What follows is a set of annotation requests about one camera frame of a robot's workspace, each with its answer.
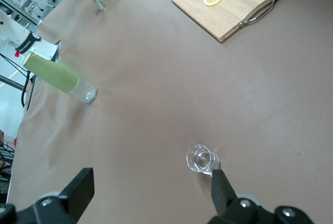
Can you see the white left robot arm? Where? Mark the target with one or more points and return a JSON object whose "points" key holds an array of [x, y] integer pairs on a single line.
{"points": [[10, 30]]}

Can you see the clear glass measuring cup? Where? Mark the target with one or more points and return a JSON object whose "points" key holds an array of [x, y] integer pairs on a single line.
{"points": [[200, 159]]}

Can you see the brown table cover sheet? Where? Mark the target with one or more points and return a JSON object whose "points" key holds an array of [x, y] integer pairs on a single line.
{"points": [[156, 78]]}

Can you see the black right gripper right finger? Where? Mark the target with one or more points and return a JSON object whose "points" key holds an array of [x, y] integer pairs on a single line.
{"points": [[221, 195]]}

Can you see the wooden cutting board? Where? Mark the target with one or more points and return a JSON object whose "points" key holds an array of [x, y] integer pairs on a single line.
{"points": [[234, 13]]}

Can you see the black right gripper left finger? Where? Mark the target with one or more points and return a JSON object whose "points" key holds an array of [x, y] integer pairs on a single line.
{"points": [[75, 195]]}

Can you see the background equipment rack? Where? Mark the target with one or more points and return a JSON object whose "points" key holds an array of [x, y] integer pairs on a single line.
{"points": [[26, 17]]}

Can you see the green sleeved glass bottle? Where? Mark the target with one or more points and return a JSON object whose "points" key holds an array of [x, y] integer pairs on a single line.
{"points": [[52, 74]]}

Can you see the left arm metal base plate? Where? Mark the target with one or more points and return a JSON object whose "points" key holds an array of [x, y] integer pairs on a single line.
{"points": [[58, 50]]}

